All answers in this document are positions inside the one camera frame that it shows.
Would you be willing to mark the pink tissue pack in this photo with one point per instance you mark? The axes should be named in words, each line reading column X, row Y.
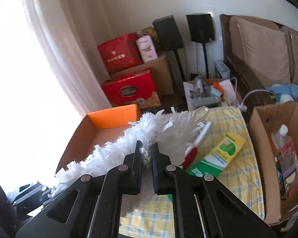
column 146, row 49

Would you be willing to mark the white curtain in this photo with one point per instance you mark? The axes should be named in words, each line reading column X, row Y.
column 69, row 32

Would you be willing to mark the orange cardboard box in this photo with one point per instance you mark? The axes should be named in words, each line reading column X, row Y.
column 97, row 128

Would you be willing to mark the red chocolate collection box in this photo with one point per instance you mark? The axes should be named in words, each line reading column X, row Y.
column 137, row 88

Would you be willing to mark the red tea gift bag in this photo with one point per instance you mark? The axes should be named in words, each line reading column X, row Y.
column 120, row 53

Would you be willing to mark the large brown cardboard box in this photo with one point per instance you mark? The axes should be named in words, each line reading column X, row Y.
column 160, row 71

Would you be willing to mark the white fluffy duster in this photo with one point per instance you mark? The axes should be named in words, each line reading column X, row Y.
column 173, row 132

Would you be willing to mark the black speaker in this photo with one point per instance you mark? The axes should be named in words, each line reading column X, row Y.
column 168, row 33
column 201, row 27

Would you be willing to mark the yellow plaid cushion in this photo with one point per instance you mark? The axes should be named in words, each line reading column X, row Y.
column 241, row 176

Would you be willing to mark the left black speaker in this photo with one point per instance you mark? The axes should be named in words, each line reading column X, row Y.
column 168, row 33

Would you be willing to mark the white red handled brush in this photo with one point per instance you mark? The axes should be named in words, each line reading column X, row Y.
column 192, row 150

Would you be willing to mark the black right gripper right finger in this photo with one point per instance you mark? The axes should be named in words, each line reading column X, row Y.
column 203, row 206

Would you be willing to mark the wooden sofa with cushions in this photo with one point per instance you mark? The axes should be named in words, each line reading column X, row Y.
column 260, row 53

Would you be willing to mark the box of clutter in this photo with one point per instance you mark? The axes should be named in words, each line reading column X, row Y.
column 211, row 93

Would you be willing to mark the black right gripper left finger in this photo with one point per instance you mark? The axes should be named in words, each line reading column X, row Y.
column 91, row 206

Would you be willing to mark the yellow green tea carton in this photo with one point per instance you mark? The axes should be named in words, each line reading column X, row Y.
column 219, row 157

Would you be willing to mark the right black speaker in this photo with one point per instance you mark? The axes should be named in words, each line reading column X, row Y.
column 201, row 27

